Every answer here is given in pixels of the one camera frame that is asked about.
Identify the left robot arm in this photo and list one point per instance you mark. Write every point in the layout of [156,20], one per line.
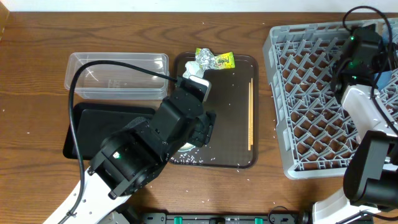
[134,156]

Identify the blue plate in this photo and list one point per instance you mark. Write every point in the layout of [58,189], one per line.
[387,77]

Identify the white tissue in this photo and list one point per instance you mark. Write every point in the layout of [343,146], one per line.
[193,69]

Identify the clear plastic bin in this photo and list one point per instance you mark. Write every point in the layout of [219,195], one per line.
[112,82]

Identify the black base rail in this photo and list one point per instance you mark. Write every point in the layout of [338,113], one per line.
[274,216]

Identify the black plastic tray bin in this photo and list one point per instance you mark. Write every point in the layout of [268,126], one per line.
[94,122]

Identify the wooden chopstick left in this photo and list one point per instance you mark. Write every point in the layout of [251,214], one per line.
[249,116]

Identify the wooden chopstick right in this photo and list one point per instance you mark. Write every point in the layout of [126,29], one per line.
[251,113]

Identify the light blue rice bowl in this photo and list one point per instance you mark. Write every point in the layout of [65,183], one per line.
[186,147]

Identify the wooden chopstick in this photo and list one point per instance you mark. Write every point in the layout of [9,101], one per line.
[249,116]
[251,113]

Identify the grey dishwasher rack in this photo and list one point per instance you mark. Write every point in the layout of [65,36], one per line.
[316,136]

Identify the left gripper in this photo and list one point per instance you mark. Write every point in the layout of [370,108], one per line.
[206,123]

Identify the foil and yellow snack wrapper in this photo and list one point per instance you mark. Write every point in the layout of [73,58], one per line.
[208,61]

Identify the brown serving tray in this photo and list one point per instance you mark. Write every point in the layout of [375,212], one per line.
[228,98]

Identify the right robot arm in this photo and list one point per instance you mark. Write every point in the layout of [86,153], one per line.
[370,180]

